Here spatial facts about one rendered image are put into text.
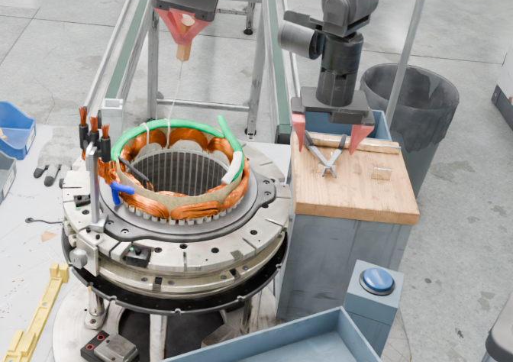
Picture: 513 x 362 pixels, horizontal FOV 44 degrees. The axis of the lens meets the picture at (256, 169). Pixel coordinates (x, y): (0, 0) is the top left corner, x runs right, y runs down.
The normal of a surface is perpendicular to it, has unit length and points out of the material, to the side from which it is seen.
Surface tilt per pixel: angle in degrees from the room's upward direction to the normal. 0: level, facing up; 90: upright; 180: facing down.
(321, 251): 90
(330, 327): 90
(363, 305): 90
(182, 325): 0
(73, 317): 0
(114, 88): 0
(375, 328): 90
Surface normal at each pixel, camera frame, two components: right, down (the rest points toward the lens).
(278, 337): 0.43, 0.56
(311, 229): -0.02, 0.58
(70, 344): 0.11, -0.81
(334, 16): -0.58, 0.41
